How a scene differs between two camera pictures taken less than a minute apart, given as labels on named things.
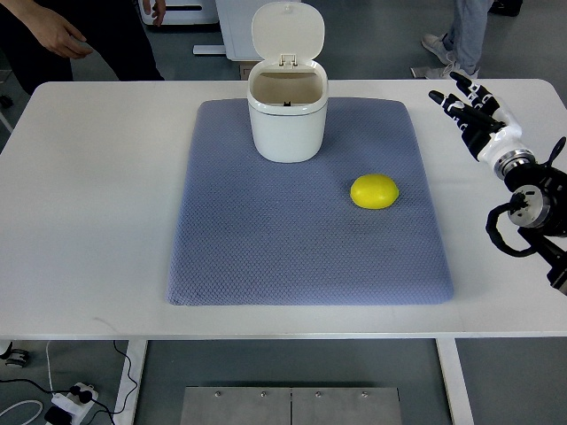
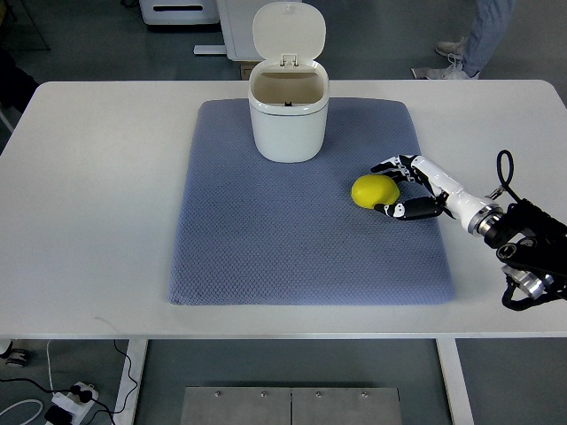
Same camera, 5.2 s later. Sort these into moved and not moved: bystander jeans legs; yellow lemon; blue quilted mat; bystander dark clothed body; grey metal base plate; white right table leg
Moved: bystander jeans legs; bystander dark clothed body
Not moved: blue quilted mat; yellow lemon; white right table leg; grey metal base plate
